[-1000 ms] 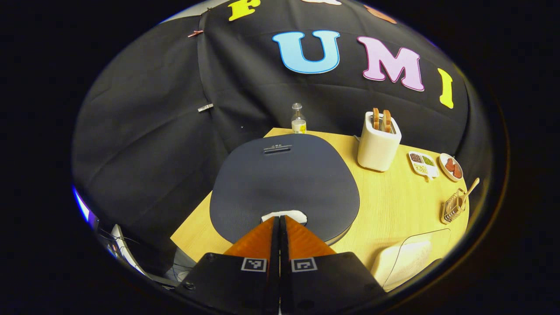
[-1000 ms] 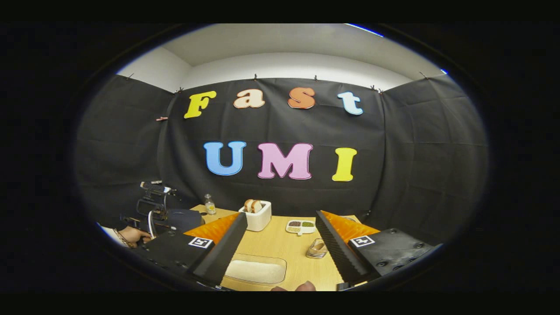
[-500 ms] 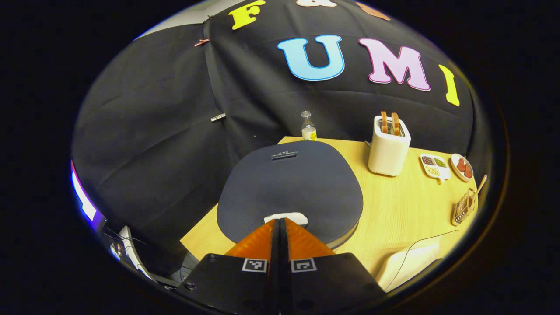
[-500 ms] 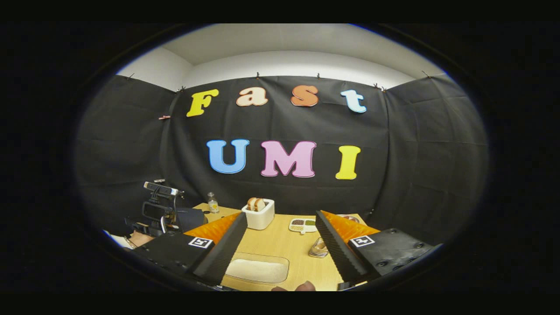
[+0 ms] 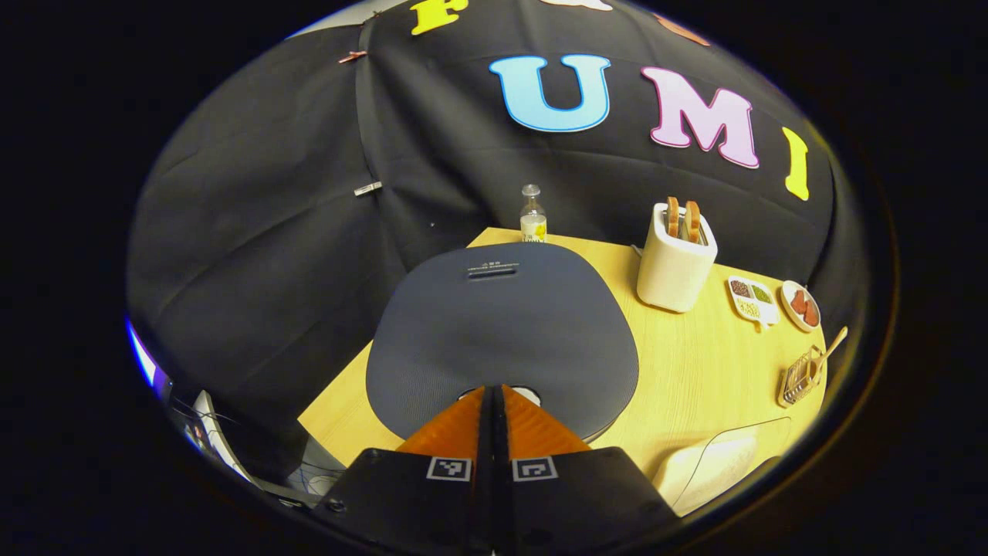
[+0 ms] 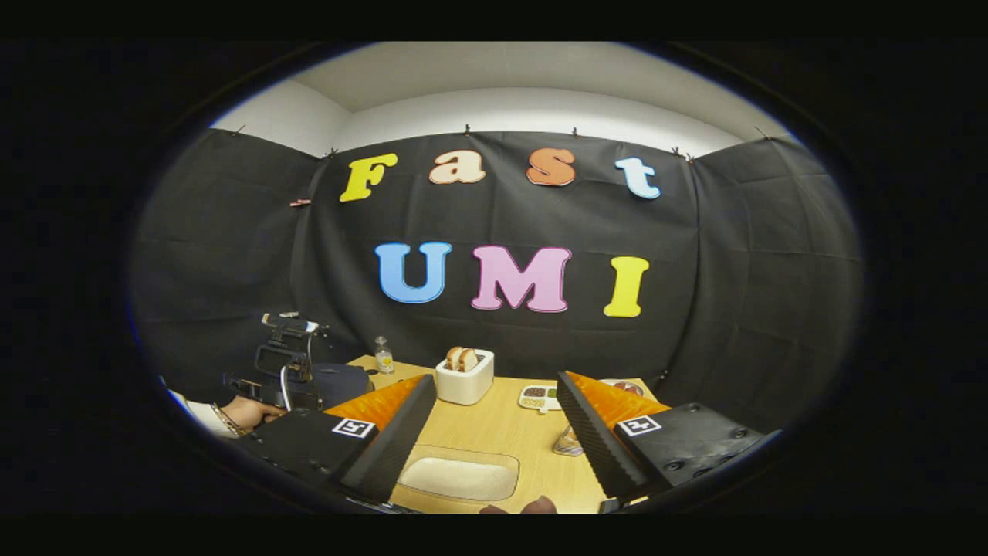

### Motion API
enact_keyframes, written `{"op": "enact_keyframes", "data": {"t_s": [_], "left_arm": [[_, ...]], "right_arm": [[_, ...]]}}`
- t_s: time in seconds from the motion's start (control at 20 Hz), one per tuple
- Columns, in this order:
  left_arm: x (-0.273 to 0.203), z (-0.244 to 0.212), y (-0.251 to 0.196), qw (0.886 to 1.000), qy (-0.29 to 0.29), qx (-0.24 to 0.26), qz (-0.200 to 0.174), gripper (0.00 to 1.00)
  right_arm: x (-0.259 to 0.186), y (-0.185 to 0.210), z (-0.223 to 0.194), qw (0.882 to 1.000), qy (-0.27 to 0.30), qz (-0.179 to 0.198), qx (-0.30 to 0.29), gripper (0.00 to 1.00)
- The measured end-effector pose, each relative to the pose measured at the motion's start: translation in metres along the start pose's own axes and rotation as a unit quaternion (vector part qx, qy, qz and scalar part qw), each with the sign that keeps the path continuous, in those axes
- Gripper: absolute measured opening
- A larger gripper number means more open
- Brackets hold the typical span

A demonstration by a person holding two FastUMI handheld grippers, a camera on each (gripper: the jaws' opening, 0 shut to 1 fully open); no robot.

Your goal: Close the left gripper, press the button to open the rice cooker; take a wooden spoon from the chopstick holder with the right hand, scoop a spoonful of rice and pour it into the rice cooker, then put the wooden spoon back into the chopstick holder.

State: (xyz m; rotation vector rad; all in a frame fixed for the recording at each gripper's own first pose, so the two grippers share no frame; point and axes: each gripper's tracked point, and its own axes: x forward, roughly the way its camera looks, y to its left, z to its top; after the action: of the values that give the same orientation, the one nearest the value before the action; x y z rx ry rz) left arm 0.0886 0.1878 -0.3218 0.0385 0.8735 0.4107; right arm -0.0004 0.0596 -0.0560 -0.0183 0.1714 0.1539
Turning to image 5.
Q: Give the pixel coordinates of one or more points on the silver clip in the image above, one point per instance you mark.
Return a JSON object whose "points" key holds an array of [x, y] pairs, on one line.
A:
{"points": [[368, 188]]}

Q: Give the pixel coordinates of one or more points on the clear chopstick holder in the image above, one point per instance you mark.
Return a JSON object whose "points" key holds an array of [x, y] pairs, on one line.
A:
{"points": [[799, 378]]}

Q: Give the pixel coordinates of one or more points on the small glass bottle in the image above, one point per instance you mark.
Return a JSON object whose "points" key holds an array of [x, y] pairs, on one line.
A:
{"points": [[532, 220]]}

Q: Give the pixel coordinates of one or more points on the small round plate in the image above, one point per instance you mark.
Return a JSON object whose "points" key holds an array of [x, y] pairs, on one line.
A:
{"points": [[800, 305]]}

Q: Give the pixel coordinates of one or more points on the wooden spoon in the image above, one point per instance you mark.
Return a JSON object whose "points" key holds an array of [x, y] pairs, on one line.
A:
{"points": [[832, 346]]}

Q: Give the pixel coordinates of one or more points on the computer monitor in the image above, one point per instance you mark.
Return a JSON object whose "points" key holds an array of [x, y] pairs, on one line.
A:
{"points": [[143, 359]]}

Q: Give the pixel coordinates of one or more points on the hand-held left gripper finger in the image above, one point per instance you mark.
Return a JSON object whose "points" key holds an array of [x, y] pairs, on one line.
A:
{"points": [[502, 479], [484, 463]]}

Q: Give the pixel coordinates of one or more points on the pink clip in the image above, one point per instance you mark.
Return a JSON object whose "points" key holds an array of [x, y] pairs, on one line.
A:
{"points": [[353, 56]]}

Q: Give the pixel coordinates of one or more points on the white toaster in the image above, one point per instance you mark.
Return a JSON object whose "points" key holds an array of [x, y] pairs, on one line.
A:
{"points": [[673, 270]]}

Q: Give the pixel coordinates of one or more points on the clear rice container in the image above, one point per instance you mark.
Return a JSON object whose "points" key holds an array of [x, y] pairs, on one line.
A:
{"points": [[772, 440]]}

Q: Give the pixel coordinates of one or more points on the brown bread slice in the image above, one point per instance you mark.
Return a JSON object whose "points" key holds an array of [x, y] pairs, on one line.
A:
{"points": [[693, 222], [673, 218]]}

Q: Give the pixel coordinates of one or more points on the white divided dish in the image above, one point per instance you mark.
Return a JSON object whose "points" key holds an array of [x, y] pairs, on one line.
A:
{"points": [[752, 300]]}

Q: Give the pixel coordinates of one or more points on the white side desk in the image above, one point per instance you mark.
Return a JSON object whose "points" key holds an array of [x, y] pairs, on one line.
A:
{"points": [[212, 432]]}

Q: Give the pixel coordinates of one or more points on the dark grey rice cooker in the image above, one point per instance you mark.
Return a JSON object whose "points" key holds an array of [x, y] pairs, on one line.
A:
{"points": [[502, 332]]}

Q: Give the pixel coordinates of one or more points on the black backdrop cloth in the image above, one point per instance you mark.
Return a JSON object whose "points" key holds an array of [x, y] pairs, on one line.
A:
{"points": [[270, 232]]}

